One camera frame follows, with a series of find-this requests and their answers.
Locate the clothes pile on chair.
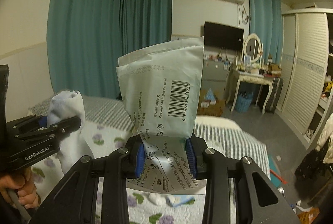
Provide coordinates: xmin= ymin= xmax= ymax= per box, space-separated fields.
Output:
xmin=295 ymin=116 xmax=332 ymax=202

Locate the white sock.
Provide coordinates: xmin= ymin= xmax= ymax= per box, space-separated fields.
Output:
xmin=47 ymin=90 xmax=94 ymax=173

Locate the person's left hand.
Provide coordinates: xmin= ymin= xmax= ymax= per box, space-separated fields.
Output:
xmin=1 ymin=167 xmax=40 ymax=209

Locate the grey mini fridge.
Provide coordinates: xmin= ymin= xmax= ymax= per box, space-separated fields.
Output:
xmin=201 ymin=60 xmax=230 ymax=99

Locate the brown floor cardboard box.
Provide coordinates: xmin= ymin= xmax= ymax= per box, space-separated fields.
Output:
xmin=197 ymin=89 xmax=225 ymax=117

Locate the dark plaid suitcase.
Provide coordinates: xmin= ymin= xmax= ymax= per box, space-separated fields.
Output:
xmin=265 ymin=77 xmax=283 ymax=113

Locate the oval vanity mirror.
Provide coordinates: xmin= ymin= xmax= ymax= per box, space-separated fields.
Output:
xmin=242 ymin=33 xmax=263 ymax=63

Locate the black wall television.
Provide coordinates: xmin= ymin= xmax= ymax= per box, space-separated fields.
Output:
xmin=203 ymin=21 xmax=244 ymax=51

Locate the white tissue pack with barcode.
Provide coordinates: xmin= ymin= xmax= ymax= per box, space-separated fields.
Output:
xmin=116 ymin=37 xmax=204 ymax=193

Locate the large teal curtain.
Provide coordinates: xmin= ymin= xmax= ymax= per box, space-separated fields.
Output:
xmin=47 ymin=0 xmax=172 ymax=98

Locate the white dressing table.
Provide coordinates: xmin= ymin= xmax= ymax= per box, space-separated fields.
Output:
xmin=227 ymin=68 xmax=274 ymax=114

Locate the blue laundry basket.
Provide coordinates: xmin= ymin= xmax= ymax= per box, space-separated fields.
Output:
xmin=235 ymin=92 xmax=253 ymax=113

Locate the white louvred wardrobe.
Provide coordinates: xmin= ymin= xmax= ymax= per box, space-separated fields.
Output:
xmin=276 ymin=8 xmax=332 ymax=148

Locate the teal window curtain right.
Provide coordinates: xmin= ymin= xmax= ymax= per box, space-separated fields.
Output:
xmin=249 ymin=0 xmax=283 ymax=64

